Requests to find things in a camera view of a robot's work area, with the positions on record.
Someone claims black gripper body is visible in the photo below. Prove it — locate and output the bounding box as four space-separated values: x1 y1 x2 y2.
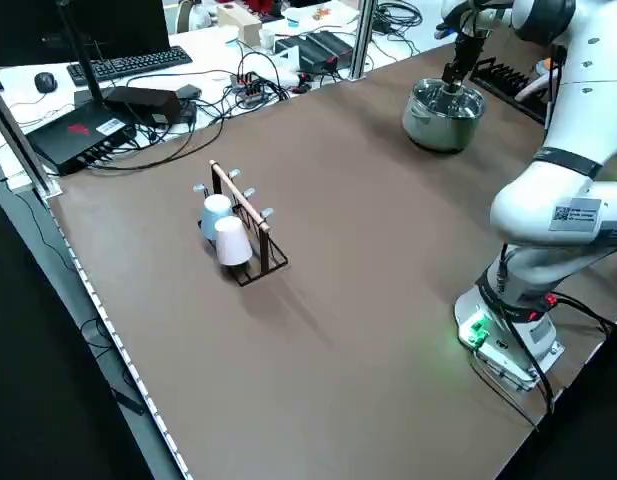
450 30 488 71

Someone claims glass pot lid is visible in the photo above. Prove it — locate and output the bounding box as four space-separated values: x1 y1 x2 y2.
412 77 487 122

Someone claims stainless steel pot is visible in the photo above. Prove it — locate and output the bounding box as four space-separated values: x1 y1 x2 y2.
401 77 488 154

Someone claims white plate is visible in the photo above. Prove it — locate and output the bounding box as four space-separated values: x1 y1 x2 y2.
515 74 552 104

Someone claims black dish rack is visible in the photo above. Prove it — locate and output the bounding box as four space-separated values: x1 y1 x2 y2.
470 57 549 126

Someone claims black finned device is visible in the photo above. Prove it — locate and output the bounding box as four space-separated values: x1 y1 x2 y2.
275 29 357 71

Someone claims grey usb hub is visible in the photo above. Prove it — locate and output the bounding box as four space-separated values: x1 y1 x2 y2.
230 72 269 105

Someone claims wooden box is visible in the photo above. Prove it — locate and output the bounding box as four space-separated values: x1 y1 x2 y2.
216 4 263 44

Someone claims pale pink cup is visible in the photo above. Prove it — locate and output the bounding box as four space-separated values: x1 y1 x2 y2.
213 215 253 267

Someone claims black power brick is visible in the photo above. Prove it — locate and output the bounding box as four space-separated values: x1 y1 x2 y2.
105 85 184 126

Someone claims black keyboard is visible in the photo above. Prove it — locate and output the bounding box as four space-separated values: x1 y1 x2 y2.
66 45 194 85

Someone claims black monitor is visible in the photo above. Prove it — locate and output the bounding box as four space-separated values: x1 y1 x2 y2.
0 0 170 69

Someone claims black stand pole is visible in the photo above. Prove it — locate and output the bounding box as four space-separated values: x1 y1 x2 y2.
55 0 114 109

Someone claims black box with red logo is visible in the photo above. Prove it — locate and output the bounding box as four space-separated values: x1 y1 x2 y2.
25 102 139 176

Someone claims aluminium frame post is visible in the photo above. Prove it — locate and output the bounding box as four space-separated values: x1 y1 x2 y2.
345 0 379 81
0 77 64 199

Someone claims black wire cup rack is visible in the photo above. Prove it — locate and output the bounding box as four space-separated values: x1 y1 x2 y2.
191 159 289 289

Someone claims black desk cable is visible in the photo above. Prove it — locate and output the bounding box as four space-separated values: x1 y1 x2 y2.
90 74 289 174

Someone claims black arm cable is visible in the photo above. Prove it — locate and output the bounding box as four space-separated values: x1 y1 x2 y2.
495 239 559 416

